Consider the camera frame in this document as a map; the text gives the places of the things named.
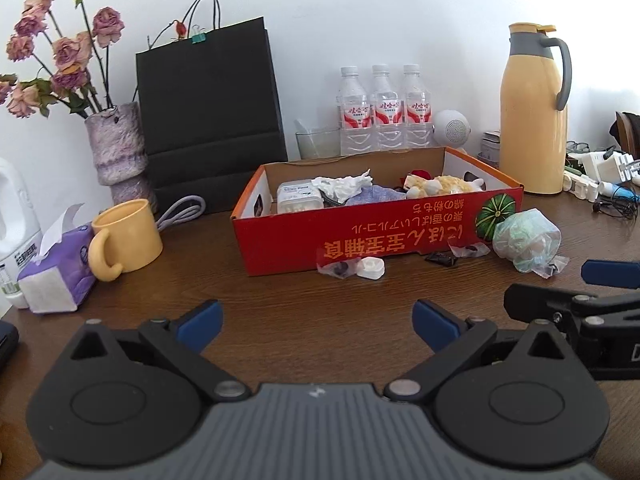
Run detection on white plastic packet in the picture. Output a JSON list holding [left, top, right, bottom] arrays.
[[311, 168, 374, 205]]

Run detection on small white carton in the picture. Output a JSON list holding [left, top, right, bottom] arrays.
[[479, 130, 501, 169]]

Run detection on green plastic bag bundle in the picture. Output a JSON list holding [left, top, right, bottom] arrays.
[[492, 208, 562, 274]]

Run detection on dark device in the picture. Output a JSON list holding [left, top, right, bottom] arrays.
[[0, 319, 21, 372]]

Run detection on clear water bottle red label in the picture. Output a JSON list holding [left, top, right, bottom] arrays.
[[338, 66, 376, 156], [371, 64, 405, 154], [401, 64, 434, 150]]

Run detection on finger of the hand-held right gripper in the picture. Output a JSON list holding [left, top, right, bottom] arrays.
[[580, 259, 640, 290], [503, 283, 640, 330]]

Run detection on dried rose bouquet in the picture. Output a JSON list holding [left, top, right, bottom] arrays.
[[0, 0, 126, 121]]

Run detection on white power adapter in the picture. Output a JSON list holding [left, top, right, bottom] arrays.
[[580, 149, 640, 182]]

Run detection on black paper bag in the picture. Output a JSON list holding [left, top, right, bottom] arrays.
[[134, 0, 290, 214]]

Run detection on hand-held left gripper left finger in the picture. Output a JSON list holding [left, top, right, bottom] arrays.
[[52, 300, 251, 404]]

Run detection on clear bag with dark item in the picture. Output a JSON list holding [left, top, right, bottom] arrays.
[[316, 254, 364, 281]]

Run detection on small clear plastic bag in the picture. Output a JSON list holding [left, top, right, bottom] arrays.
[[532, 254, 570, 279], [447, 242, 494, 261]]

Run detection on yellow and white plush toy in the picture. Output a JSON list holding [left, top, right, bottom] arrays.
[[404, 172, 489, 199]]

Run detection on red cardboard box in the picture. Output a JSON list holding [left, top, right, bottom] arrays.
[[230, 146, 525, 277]]

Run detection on purple tissue pack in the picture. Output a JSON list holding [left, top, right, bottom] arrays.
[[17, 203, 99, 315]]

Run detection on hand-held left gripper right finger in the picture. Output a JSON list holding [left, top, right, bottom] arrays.
[[385, 299, 581, 404]]

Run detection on yellow mug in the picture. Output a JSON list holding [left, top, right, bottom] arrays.
[[89, 198, 164, 282]]

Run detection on black earphones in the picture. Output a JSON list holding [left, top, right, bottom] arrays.
[[590, 194, 637, 219]]

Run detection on white round speaker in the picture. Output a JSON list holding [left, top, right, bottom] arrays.
[[432, 109, 472, 156]]

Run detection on white plastic swab box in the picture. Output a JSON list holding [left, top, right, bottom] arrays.
[[276, 180, 326, 214]]

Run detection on grey charging cable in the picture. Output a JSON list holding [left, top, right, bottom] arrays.
[[157, 195, 207, 234]]

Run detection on yellow thermos jug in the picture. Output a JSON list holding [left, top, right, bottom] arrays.
[[499, 22, 574, 196]]

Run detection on clear glass cup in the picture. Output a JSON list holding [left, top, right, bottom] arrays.
[[294, 127, 342, 161]]

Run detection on purple drawstring pouch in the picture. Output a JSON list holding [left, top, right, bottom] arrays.
[[345, 184, 409, 207]]

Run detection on white detergent bottle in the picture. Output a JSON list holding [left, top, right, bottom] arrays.
[[0, 157, 44, 306]]

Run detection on purple textured vase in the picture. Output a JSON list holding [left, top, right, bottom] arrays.
[[83, 101, 159, 214]]

